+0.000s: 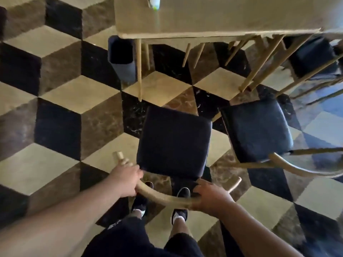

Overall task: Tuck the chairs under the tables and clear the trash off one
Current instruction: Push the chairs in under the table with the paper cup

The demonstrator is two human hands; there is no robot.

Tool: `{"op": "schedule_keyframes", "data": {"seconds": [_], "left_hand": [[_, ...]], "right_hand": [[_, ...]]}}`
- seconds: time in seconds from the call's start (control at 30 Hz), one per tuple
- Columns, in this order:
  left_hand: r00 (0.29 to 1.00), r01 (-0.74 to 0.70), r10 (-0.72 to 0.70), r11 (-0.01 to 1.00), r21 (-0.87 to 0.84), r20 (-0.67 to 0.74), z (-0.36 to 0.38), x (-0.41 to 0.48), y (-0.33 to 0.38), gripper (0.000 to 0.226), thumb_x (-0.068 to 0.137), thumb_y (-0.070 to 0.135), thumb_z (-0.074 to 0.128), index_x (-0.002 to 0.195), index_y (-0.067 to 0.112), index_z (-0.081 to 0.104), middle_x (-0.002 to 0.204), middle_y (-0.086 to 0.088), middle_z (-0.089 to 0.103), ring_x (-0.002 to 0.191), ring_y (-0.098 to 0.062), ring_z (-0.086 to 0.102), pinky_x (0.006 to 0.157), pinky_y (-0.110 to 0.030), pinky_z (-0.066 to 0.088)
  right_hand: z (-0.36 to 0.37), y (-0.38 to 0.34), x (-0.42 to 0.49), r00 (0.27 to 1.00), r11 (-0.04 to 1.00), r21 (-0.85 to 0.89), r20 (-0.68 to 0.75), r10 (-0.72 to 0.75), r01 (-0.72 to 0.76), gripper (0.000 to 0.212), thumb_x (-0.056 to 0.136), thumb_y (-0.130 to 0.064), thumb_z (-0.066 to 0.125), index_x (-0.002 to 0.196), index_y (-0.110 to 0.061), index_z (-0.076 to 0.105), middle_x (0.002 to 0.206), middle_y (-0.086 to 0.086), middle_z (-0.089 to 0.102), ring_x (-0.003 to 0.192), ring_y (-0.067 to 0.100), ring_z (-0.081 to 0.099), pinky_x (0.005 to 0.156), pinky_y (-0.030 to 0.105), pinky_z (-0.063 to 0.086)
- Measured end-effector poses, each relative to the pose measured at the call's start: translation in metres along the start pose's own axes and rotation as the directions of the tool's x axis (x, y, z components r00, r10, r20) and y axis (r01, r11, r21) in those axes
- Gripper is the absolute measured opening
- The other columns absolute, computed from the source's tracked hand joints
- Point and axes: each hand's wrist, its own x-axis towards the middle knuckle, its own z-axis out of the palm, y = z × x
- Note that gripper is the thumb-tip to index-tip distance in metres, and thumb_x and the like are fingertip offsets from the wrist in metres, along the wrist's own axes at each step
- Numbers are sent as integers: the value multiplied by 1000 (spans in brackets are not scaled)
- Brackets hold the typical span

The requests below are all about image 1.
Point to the person's right hand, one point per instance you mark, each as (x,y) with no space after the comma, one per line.
(214,198)

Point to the person's left hand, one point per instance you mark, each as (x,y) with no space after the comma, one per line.
(123,179)

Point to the person's right fingers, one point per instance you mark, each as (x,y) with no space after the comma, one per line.
(199,191)

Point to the person's left fingers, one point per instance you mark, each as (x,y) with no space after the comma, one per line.
(136,177)

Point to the wooden chair with black seat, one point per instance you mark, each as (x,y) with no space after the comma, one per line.
(174,141)
(313,54)
(254,128)

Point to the person's right forearm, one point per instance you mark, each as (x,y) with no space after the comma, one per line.
(254,232)

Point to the person's left forearm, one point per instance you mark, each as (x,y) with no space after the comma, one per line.
(61,224)

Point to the person's black left shoe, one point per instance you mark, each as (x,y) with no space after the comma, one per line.
(139,203)

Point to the person's black shoe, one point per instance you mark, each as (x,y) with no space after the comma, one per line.
(180,212)
(139,203)

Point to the person's black right shoe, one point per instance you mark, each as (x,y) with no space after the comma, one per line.
(180,212)

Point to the person's black shorts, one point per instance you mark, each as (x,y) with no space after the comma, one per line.
(126,240)

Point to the dark square waste bin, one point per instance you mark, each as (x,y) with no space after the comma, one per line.
(122,57)

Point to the white and green bottle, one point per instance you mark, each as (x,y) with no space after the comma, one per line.
(154,2)

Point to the light wooden table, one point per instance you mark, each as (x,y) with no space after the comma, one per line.
(227,16)

